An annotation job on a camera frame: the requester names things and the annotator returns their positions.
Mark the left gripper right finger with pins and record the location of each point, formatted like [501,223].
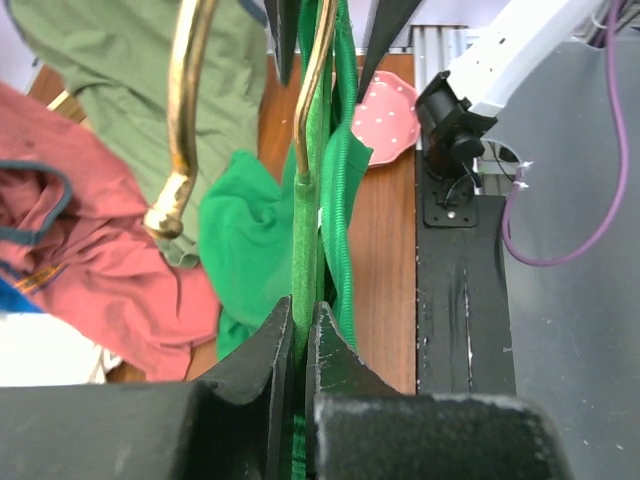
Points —
[359,427]

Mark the pink dotted plate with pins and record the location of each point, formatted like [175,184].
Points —
[385,121]

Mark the bright green tank top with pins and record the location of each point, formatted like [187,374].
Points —
[260,239]

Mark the blue tank top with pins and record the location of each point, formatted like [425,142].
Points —
[16,296]

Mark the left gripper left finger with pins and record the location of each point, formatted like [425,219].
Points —
[233,422]

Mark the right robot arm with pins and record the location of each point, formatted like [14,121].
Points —
[462,102]

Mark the rust red tank top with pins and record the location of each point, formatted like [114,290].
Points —
[73,242]

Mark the olive green tank top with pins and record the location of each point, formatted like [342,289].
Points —
[113,57]

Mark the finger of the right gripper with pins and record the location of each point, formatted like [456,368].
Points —
[283,17]
[389,18]

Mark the green plastic hanger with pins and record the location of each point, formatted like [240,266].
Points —
[318,19]

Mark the white tank top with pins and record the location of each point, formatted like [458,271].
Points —
[41,350]

